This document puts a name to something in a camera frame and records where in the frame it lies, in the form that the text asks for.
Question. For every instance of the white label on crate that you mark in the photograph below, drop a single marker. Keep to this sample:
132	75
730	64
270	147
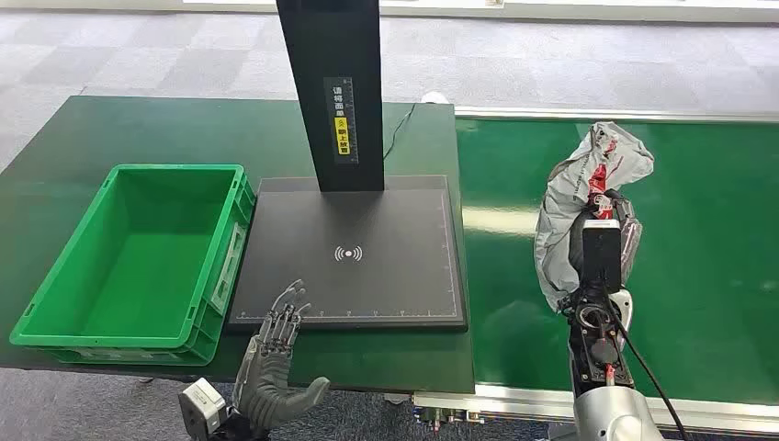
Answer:
226	268

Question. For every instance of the black inbound scanner machine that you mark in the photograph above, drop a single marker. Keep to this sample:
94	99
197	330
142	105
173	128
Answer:
365	280

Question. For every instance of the green plastic crate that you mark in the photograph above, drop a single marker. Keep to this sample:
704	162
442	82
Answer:
152	262

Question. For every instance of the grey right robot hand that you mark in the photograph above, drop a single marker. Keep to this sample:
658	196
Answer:
630	225

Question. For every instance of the grey poly bag package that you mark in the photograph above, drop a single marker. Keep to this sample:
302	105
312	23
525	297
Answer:
555	243

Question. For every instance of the dark green table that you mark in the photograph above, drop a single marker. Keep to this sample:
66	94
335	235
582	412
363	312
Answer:
121	128

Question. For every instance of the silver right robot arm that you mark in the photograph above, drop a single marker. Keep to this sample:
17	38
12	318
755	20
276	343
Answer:
608	414

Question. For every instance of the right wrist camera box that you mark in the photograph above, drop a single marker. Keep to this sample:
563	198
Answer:
602	255

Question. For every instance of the green conveyor belt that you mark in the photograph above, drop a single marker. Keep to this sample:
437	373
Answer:
700	274

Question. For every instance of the yellow black scanner sticker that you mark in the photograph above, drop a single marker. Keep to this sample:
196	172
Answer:
342	122

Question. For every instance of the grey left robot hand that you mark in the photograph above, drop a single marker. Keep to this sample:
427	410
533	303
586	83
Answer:
268	389

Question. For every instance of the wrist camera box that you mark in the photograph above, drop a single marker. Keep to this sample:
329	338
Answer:
602	255
201	405

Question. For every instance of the conveyor connector block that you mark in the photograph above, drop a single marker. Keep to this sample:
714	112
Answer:
447	417

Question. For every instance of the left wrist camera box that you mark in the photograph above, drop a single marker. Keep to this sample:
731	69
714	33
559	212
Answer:
201	405

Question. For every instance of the small white object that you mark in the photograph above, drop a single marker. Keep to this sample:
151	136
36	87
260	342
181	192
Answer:
435	97

